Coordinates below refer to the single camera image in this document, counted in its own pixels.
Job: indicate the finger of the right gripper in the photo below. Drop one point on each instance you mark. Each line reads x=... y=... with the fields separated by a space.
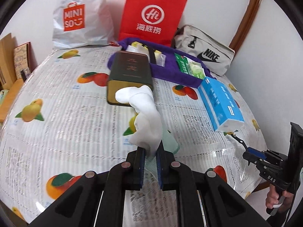
x=239 y=141

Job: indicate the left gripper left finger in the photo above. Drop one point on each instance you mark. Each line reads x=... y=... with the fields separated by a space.
x=135 y=174

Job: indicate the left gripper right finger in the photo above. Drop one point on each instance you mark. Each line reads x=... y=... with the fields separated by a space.
x=166 y=177

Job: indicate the white sock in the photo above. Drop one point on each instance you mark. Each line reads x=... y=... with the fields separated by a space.
x=148 y=122

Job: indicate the green fruit wet wipe packet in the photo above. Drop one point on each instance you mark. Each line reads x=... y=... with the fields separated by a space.
x=184 y=64

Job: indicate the person right hand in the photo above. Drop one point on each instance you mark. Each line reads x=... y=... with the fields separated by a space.
x=272 y=199

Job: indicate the blue tissue pack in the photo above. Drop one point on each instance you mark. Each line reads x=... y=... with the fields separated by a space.
x=222 y=109

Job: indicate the fruit print tablecloth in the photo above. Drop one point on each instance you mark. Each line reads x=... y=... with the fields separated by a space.
x=61 y=126

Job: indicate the green tea tissue packet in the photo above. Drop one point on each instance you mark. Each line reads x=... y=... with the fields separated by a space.
x=196 y=70

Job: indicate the beige Nike waist bag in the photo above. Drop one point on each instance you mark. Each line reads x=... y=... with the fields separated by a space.
x=215 y=55

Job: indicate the dark green tin box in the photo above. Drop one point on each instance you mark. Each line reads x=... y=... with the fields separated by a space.
x=127 y=69

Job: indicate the red Haidilao paper bag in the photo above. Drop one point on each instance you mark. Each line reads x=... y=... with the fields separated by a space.
x=155 y=21

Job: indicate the patterned small box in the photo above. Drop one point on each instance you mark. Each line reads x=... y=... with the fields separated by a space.
x=21 y=56

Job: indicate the white Miniso plastic bag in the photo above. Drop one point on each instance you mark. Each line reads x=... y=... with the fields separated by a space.
x=79 y=23

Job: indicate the brown wooden door frame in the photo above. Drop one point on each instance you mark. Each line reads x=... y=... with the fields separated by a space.
x=245 y=25

